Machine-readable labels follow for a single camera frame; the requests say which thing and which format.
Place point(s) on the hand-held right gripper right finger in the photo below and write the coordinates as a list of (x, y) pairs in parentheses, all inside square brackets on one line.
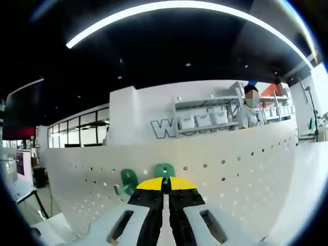
[(194, 225)]

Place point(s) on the white metal storage shelf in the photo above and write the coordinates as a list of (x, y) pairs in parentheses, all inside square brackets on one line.
[(205, 101)]

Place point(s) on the ceiling light strip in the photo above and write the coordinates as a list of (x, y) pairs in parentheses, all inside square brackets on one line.
[(153, 15)]

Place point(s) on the open laptop pink screen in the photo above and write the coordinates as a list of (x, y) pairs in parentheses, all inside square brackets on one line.
[(21, 164)]

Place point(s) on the black tripod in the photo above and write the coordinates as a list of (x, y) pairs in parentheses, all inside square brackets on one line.
[(314, 112)]

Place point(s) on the green hook assembly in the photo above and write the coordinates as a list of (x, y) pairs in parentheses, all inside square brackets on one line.
[(128, 178), (164, 169)]

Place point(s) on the white perforated mounting plate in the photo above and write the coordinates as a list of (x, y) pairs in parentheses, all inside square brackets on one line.
[(230, 184)]

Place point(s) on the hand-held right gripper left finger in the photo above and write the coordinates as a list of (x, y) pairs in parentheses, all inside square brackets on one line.
[(112, 225)]

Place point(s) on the small table black legs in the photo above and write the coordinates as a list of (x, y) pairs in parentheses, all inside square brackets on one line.
[(41, 205)]

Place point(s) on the black wall screen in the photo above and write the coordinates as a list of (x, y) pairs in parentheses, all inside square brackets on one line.
[(20, 110)]

